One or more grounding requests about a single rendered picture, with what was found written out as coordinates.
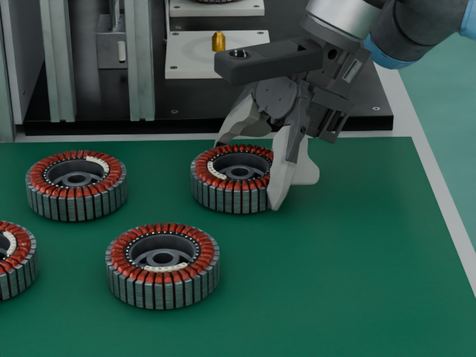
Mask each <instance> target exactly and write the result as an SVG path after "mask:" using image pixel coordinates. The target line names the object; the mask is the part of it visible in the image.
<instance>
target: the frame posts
mask: <svg viewBox="0 0 476 357"><path fill-rule="evenodd" d="M39 4H40V18H41V26H42V39H43V47H44V54H45V68H46V76H47V90H48V97H49V104H50V119H51V122H52V123H53V122H59V121H60V120H66V122H74V121H75V119H76V115H77V102H76V93H75V84H74V68H73V59H72V43H71V34H70V25H69V9H68V1H67V0H39ZM124 10H125V35H126V48H127V72H128V85H129V98H130V120H131V121H140V118H145V120H146V121H148V120H154V114H155V102H154V70H153V53H152V21H151V4H150V0H124Z"/></svg>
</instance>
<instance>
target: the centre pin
mask: <svg viewBox="0 0 476 357"><path fill-rule="evenodd" d="M224 50H225V36H224V34H223V33H222V31H216V32H215V33H214V35H213V36H212V51H214V52H219V51H224Z"/></svg>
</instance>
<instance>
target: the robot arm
mask: <svg viewBox="0 0 476 357"><path fill-rule="evenodd" d="M306 12H308V13H309V15H305V14H304V16H303V17H302V20H301V21H300V24H299V26H301V27H302V28H304V29H305V30H307V31H308V32H310V33H311V36H310V37H309V40H307V39H305V38H304V37H298V38H291V39H287V40H279V41H275V42H268V43H264V44H259V45H252V46H247V47H240V48H235V49H231V50H224V51H219V52H216V53H215V56H214V71H215V73H217V74H219V75H220V76H221V77H222V78H223V79H225V80H227V81H228V82H229V83H231V84H232V85H234V86H237V85H241V84H248V83H250V84H249V85H248V86H247V87H246V88H245V89H244V90H243V92H242V93H241V94H240V96H239V98H238V99H237V100H236V101H235V103H234V105H233V106H232V107H231V108H230V109H231V112H230V113H229V114H228V116H227V117H226V119H225V121H224V123H223V124H222V127H221V129H220V131H219V133H218V135H217V138H216V140H215V144H214V147H219V146H221V145H222V146H224V145H228V144H229V143H230V141H231V140H232V139H233V138H234V137H236V136H239V135H240V136H248V137H263V136H266V135H267V134H269V133H270V132H271V131H272V128H271V126H270V125H269V124H268V123H267V122H266V121H267V120H268V119H269V118H270V117H271V124H274V125H277V126H279V127H280V126H281V125H284V126H283V127H282V128H281V129H280V130H279V131H278V132H277V134H276V135H275V136H274V138H273V146H272V148H273V163H272V166H271V169H270V175H271V177H270V181H269V184H268V188H267V189H266V193H267V196H268V201H269V204H270V206H271V210H273V211H277V210H278V209H279V207H280V206H281V203H282V202H283V200H284V198H285V196H286V194H287V192H288V189H289V187H290V186H293V185H313V184H315V183H316V182H318V180H319V168H318V167H317V165H316V164H315V163H314V162H313V161H312V160H311V159H310V158H309V157H308V154H307V146H308V139H307V135H308V136H310V137H313V138H316V137H318V138H319V139H322V140H325V141H327V142H330V143H333V144H334V142H335V140H336V138H337V137H338V135H339V133H340V131H341V129H342V127H343V126H344V123H345V122H346V120H347V118H348V116H349V114H350V112H351V111H352V109H353V107H354V105H355V103H354V102H352V101H350V100H349V99H348V96H349V94H350V92H351V90H352V88H353V86H354V84H355V83H356V81H357V79H358V77H359V75H360V73H361V72H362V70H363V68H364V66H365V64H366V62H367V61H368V58H369V57H370V58H371V59H372V61H374V62H375V63H376V64H378V65H380V66H381V67H384V68H386V69H401V68H404V67H407V66H409V65H411V64H412V63H414V62H417V61H419V60H420V59H421V58H422V57H423V56H424V55H425V54H426V53H427V52H428V51H429V50H431V49H432V48H434V47H435V46H437V44H439V43H441V42H443V41H444V40H445V39H446V38H448V37H449V36H451V35H452V34H454V32H458V33H460V35H461V36H466V37H469V38H471V39H473V40H476V0H310V1H309V3H308V5H307V7H306ZM359 40H362V41H363V44H364V47H362V46H361V44H360V43H359ZM341 112H343V113H345V115H344V117H343V119H342V120H341V122H340V124H339V126H338V128H337V129H336V132H335V133H332V130H333V128H334V126H335V124H336V122H337V120H338V119H339V116H340V115H341ZM214 147H213V148H214Z"/></svg>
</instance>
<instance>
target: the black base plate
mask: <svg viewBox="0 0 476 357"><path fill-rule="evenodd" d="M67 1H68V9H69V25H70V34H71V43H72V59H73V68H74V84H75V93H76V109H77V113H76V119H75V121H74V122H66V120H60V121H59V122H53V123H52V122H51V119H50V104H49V97H48V90H47V76H46V68H45V61H44V62H43V65H42V69H41V71H40V75H39V77H38V80H37V83H36V85H35V89H34V92H33V95H32V98H31V100H30V104H29V106H28V110H27V113H26V115H25V119H24V128H25V136H48V135H141V134H187V133H219V131H220V129H221V127H222V124H223V123H224V121H225V119H226V117H227V116H228V114H229V113H230V112H231V109H230V108H231V107H232V106H233V105H234V103H235V101H236V100H237V99H238V98H239V96H240V94H241V93H242V92H243V90H244V89H245V88H246V87H247V86H248V85H249V84H250V83H248V84H241V85H237V86H234V85H232V84H231V83H229V82H228V81H227V80H225V79H223V78H211V79H165V64H166V44H164V43H163V42H162V39H164V38H165V36H164V0H150V4H151V21H152V53H153V70H154V102H155V114H154V120H148V121H146V120H145V118H140V121H131V120H130V98H129V85H128V69H99V68H98V61H97V51H96V29H97V25H98V20H99V16H100V15H101V14H110V9H109V0H67ZM309 1H310V0H263V5H264V16H191V17H169V23H170V31H225V30H267V31H268V36H269V40H270V43H271V42H275V41H279V40H287V39H291V38H298V37H304V38H305V39H307V40H309V37H310V36H311V33H310V32H308V31H307V30H305V29H304V28H302V27H301V26H299V24H300V22H301V20H302V17H303V16H304V14H305V15H309V13H308V12H306V7H307V5H308V3H309ZM348 99H349V100H350V101H352V102H354V103H355V105H354V107H353V109H352V111H351V112H350V114H349V116H348V118H347V120H346V122H345V123H344V126H343V127H342V129H341V131H373V130H393V122H394V115H393V112H392V109H391V107H390V104H389V102H388V99H387V96H386V94H385V91H384V88H383V85H382V83H381V81H380V77H379V76H378V73H377V70H376V68H375V65H374V62H373V61H372V59H371V58H370V57H369V58H368V61H367V62H366V64H365V66H364V68H363V70H362V72H361V73H360V75H359V77H358V79H357V81H356V83H355V84H354V86H353V88H352V90H351V92H350V94H349V95H348Z"/></svg>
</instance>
